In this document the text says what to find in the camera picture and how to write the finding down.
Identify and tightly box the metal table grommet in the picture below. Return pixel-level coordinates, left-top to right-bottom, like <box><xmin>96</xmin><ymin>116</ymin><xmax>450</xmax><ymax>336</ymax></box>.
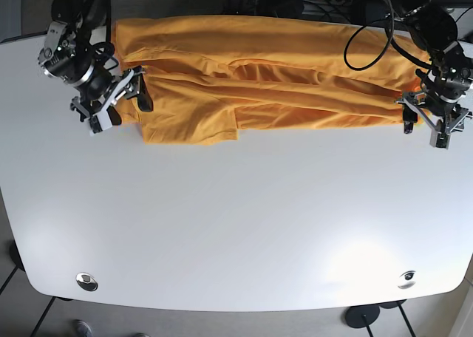
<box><xmin>75</xmin><ymin>272</ymin><xmax>98</xmax><ymax>292</ymax></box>
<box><xmin>397</xmin><ymin>270</ymin><xmax>416</xmax><ymax>290</ymax></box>

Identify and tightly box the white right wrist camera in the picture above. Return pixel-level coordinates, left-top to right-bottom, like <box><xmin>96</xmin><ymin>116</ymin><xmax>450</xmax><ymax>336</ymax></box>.
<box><xmin>88</xmin><ymin>112</ymin><xmax>113</xmax><ymax>136</ymax></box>

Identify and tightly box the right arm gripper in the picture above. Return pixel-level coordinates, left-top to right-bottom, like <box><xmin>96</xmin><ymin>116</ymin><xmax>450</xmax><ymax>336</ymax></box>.
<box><xmin>69</xmin><ymin>66</ymin><xmax>154</xmax><ymax>126</ymax></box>

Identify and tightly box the black round stand base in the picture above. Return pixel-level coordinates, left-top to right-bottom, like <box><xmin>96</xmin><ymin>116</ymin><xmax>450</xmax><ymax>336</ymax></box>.
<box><xmin>344</xmin><ymin>304</ymin><xmax>380</xmax><ymax>329</ymax></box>

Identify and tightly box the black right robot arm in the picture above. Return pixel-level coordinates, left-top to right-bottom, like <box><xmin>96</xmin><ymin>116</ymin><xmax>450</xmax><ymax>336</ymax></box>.
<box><xmin>38</xmin><ymin>0</ymin><xmax>154</xmax><ymax>134</ymax></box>

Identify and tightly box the grey sneaker shoe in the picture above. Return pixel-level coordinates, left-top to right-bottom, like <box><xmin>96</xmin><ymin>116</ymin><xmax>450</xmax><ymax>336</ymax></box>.
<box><xmin>73</xmin><ymin>320</ymin><xmax>93</xmax><ymax>337</ymax></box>

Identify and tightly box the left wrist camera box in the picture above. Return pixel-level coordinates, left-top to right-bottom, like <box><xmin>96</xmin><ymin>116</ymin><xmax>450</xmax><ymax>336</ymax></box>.
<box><xmin>429</xmin><ymin>126</ymin><xmax>450</xmax><ymax>149</ymax></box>

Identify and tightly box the orange T-shirt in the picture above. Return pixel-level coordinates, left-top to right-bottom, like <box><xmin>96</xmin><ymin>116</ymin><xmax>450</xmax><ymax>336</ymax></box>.
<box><xmin>112</xmin><ymin>15</ymin><xmax>420</xmax><ymax>145</ymax></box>

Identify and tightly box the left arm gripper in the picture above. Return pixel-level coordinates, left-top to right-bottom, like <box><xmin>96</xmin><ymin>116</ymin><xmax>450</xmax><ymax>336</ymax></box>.
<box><xmin>395</xmin><ymin>86</ymin><xmax>472</xmax><ymax>136</ymax></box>

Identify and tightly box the left metal table grommet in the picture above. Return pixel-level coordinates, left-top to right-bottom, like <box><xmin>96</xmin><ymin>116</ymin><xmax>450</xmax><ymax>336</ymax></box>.
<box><xmin>75</xmin><ymin>272</ymin><xmax>98</xmax><ymax>292</ymax></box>

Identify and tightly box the right metal table grommet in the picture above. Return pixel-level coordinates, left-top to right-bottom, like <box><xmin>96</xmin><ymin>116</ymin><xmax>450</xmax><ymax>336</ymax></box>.
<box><xmin>397</xmin><ymin>270</ymin><xmax>416</xmax><ymax>290</ymax></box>

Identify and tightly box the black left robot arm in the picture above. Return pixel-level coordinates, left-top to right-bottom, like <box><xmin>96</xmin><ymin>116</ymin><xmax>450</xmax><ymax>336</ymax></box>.
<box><xmin>384</xmin><ymin>0</ymin><xmax>472</xmax><ymax>149</ymax></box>

